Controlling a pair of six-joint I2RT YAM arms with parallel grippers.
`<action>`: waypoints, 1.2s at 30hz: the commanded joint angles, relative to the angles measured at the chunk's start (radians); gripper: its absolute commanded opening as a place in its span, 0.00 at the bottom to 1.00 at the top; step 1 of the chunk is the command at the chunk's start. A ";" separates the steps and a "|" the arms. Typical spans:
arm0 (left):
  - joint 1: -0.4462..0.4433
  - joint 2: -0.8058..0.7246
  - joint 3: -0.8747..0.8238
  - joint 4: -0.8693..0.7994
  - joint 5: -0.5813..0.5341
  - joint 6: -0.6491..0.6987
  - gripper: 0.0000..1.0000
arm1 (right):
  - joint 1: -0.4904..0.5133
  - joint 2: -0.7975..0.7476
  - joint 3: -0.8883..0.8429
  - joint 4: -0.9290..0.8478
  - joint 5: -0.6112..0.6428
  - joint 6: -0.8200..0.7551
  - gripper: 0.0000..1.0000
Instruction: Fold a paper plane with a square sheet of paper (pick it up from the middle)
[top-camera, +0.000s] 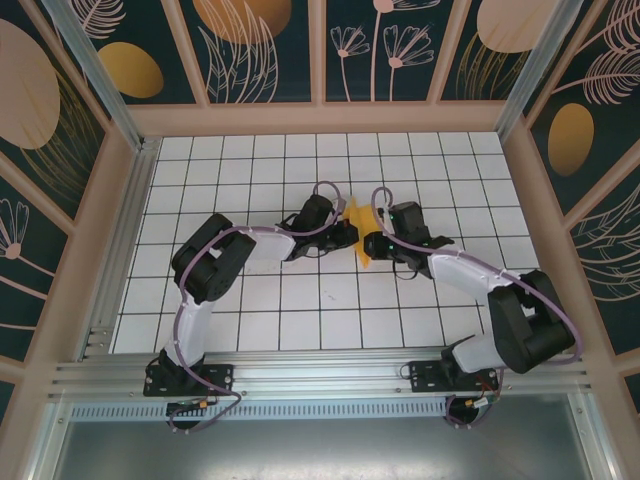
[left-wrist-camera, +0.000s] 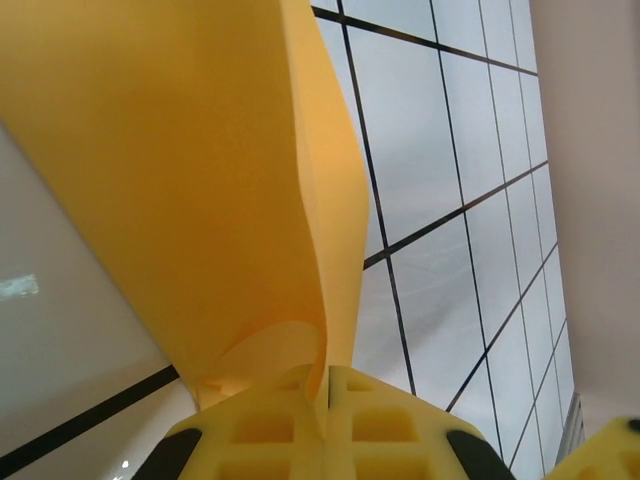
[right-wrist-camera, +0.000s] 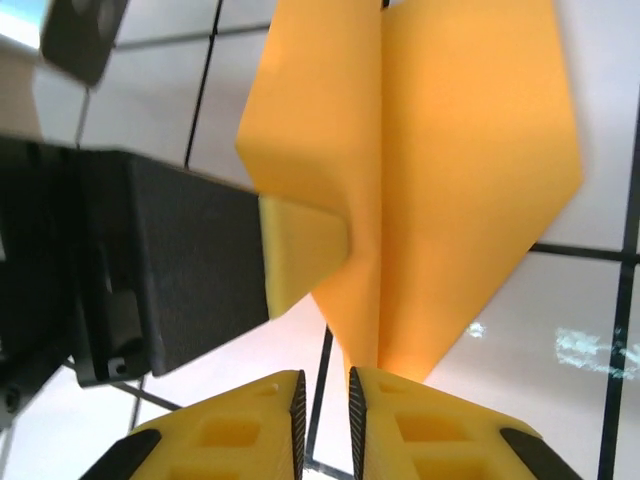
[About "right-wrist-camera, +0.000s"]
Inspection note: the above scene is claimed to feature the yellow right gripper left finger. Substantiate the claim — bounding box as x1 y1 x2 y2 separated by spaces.
87 369 307 480

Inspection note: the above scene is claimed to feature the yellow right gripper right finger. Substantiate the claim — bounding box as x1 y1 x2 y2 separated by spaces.
348 366 576 480

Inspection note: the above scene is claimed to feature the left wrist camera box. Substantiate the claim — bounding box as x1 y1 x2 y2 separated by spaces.
39 0 129 91

